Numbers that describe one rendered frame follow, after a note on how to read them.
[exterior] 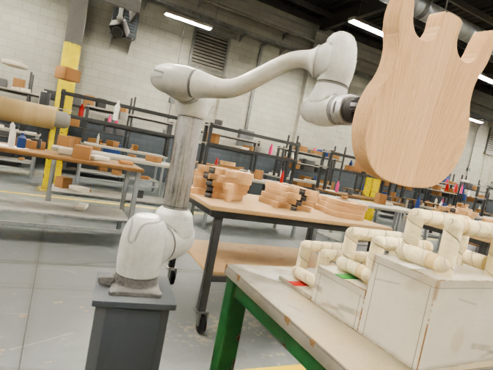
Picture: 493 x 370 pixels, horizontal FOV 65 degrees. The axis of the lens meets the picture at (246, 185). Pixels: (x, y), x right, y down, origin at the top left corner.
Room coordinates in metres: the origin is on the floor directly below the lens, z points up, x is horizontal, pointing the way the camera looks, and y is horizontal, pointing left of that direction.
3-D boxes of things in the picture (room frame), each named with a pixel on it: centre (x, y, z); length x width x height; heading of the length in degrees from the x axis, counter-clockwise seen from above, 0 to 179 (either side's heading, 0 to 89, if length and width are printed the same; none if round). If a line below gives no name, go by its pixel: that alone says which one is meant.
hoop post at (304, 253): (1.06, -0.19, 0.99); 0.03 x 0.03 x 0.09
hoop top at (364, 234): (0.96, -0.35, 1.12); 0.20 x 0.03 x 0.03; 119
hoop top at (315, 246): (1.10, -0.27, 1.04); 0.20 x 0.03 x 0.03; 119
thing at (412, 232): (0.78, -0.35, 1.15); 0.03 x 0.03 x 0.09
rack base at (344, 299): (0.92, -0.37, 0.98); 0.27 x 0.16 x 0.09; 120
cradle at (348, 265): (0.88, -0.28, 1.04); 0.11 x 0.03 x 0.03; 30
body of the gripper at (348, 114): (1.09, -0.28, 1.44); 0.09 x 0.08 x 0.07; 29
